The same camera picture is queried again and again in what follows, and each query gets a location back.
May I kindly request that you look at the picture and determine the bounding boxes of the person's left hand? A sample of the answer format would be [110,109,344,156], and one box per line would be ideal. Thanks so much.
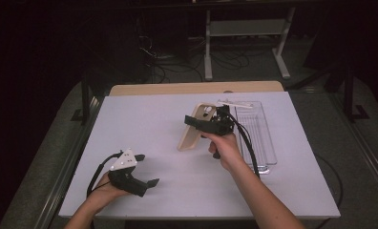
[86,171,130,215]

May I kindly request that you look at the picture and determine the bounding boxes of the beige wooden table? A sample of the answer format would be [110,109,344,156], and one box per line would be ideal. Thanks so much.
[109,80,285,97]

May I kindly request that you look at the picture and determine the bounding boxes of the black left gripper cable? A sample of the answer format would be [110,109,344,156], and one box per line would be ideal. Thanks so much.
[86,151,123,229]

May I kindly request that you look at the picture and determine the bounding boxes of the black floor cables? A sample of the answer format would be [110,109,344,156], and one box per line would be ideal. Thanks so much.
[136,18,263,84]

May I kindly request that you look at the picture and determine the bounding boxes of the black metal stand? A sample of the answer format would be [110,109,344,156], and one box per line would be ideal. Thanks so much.
[342,63,371,123]
[71,74,95,126]

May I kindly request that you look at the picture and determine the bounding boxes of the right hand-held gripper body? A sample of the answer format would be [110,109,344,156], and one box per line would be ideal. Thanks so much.
[202,99,254,160]

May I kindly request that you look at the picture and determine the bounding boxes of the white metal stand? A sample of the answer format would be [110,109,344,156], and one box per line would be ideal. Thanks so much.
[203,7,297,81]

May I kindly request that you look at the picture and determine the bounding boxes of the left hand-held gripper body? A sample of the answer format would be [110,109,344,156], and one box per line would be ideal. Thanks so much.
[108,147,149,198]

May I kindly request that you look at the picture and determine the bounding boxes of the person's right hand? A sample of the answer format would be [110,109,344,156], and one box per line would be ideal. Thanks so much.
[207,131,246,174]

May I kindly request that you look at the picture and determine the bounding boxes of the small snack packet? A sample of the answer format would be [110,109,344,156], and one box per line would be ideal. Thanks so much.
[177,102,218,152]

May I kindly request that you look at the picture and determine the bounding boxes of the clear plastic box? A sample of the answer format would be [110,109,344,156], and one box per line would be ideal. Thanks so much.
[233,100,278,176]

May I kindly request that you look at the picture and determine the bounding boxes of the aluminium rail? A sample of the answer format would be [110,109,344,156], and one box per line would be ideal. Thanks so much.
[329,92,378,206]
[33,94,106,229]

